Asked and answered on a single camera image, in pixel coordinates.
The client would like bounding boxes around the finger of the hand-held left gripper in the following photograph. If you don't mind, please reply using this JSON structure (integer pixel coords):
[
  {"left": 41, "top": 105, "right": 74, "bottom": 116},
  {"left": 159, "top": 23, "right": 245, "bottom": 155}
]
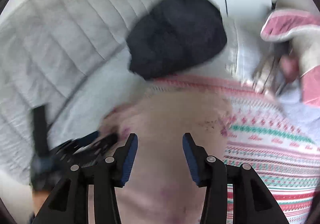
[
  {"left": 71, "top": 131, "right": 101, "bottom": 151},
  {"left": 90, "top": 133, "right": 118, "bottom": 157}
]

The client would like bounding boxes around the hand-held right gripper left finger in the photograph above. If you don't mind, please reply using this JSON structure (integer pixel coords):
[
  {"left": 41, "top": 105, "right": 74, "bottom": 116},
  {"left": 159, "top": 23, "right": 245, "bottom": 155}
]
[{"left": 32, "top": 133, "right": 138, "bottom": 224}]

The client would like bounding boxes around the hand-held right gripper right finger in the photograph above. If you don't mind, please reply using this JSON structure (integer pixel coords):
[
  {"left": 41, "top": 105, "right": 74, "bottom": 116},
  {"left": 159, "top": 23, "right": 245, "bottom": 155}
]
[{"left": 182, "top": 133, "right": 285, "bottom": 224}]

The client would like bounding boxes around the pink floral padded coat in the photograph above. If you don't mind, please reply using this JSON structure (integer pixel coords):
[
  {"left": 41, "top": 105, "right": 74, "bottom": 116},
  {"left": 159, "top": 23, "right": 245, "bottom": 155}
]
[{"left": 100, "top": 89, "right": 234, "bottom": 224}]

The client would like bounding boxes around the person's left forearm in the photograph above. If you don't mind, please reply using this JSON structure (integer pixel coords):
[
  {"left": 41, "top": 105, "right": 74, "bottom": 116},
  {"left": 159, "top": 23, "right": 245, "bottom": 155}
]
[{"left": 31, "top": 189, "right": 52, "bottom": 222}]

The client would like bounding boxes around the patterned striped bed cover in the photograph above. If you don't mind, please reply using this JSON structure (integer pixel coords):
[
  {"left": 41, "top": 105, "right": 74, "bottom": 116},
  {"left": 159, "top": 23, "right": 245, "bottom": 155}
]
[{"left": 142, "top": 49, "right": 320, "bottom": 224}]

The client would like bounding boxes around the grey quilted headboard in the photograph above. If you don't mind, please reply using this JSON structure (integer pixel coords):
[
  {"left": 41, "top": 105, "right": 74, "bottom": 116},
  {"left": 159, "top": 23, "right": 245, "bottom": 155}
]
[{"left": 0, "top": 0, "right": 170, "bottom": 172}]

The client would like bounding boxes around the light blue blanket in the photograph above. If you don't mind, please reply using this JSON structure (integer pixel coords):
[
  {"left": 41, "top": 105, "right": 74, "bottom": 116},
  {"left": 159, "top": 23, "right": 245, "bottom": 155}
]
[{"left": 275, "top": 81, "right": 320, "bottom": 134}]

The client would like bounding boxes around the black puffy garment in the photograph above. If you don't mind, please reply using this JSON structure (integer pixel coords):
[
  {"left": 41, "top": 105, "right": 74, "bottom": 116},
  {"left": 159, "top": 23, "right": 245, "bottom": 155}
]
[{"left": 126, "top": 0, "right": 228, "bottom": 80}]

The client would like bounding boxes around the pink grey blanket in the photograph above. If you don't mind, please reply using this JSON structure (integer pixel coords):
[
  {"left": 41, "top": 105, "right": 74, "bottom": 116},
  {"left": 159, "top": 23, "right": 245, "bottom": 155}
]
[{"left": 260, "top": 9, "right": 320, "bottom": 108}]

